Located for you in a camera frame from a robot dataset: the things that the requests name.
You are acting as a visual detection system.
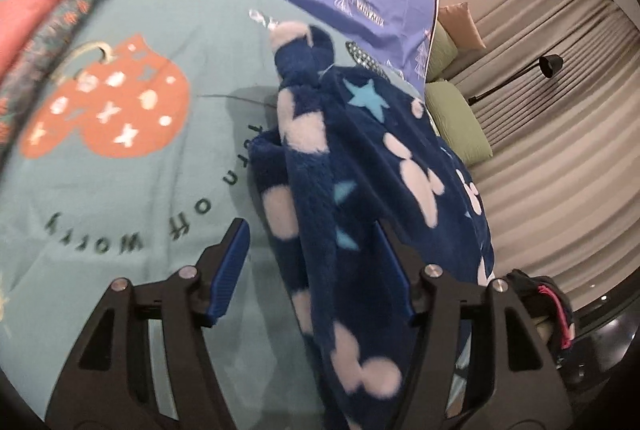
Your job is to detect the navy fleece star garment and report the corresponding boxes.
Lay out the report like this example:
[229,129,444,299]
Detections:
[248,22,495,429]

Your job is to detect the teal printed bed blanket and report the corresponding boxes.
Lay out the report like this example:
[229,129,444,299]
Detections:
[1,0,428,429]

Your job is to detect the green cushion near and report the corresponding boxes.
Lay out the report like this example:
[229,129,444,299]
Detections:
[425,80,494,167]

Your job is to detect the green cushion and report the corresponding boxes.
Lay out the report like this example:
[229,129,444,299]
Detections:
[426,22,459,82]
[425,80,494,167]

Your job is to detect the grey pleated curtain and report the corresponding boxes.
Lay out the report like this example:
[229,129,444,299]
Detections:
[445,0,639,309]

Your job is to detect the patterned dark garment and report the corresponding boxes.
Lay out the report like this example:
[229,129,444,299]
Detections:
[1,0,97,153]

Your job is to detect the black floor lamp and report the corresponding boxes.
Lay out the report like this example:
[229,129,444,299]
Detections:
[466,54,564,106]

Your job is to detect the green cushion far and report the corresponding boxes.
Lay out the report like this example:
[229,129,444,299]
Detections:
[426,22,459,82]

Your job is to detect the peach pillow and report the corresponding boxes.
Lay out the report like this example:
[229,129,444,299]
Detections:
[438,2,486,50]

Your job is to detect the pink folded garment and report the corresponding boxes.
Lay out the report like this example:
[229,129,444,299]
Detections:
[0,0,62,76]

